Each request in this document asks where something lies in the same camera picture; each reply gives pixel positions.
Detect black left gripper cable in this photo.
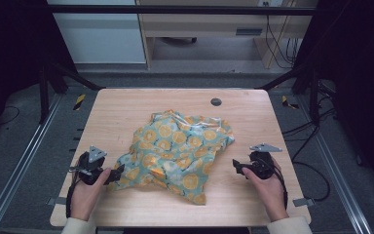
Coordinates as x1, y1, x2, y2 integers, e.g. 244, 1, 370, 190
65, 176, 80, 219

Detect aluminium floor rail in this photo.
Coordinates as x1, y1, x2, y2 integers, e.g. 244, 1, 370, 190
296, 96, 374, 234
0, 93, 63, 234

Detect black curtain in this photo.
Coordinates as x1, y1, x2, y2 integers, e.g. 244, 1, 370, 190
293, 0, 374, 193
0, 0, 79, 147

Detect black hanging cables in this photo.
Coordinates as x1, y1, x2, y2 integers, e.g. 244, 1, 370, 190
263, 1, 302, 70

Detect thin black floor cable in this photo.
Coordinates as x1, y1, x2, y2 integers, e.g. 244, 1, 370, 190
0, 104, 21, 127

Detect black horizontal frame bar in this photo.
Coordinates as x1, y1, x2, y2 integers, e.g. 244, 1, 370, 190
44, 4, 318, 17

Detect teal cloth with orange print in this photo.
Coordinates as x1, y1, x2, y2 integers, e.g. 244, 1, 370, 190
111, 109, 236, 206

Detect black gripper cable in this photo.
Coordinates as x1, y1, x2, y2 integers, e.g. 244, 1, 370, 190
271, 161, 289, 210
65, 176, 80, 219

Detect person's right hand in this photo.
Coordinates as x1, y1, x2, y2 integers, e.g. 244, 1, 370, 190
242, 157, 290, 223

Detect white cabinet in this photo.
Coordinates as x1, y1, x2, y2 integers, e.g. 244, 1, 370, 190
46, 0, 147, 64

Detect yellow-handled tool right floor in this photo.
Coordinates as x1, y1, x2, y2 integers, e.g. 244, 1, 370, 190
280, 95, 300, 111

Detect person's left hand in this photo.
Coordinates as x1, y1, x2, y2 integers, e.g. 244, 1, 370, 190
69, 167, 113, 222

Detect grey metal table bracket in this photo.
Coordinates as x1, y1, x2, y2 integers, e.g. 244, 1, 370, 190
46, 196, 67, 207
292, 197, 316, 208

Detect black metal stand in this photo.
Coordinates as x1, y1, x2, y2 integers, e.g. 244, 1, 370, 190
38, 62, 107, 125
255, 62, 323, 127

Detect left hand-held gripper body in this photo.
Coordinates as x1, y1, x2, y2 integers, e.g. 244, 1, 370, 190
68, 145, 111, 186

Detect grey drawer handle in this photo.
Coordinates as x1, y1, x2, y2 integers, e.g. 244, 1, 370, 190
235, 27, 264, 37

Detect black floor cables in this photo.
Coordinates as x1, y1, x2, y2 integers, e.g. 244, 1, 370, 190
281, 106, 338, 203

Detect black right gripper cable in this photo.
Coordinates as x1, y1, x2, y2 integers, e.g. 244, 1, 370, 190
271, 161, 289, 210

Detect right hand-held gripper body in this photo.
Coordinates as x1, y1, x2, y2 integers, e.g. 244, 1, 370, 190
244, 142, 283, 180

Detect yellow and black tape strip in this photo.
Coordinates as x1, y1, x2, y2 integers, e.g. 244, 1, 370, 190
73, 94, 88, 112

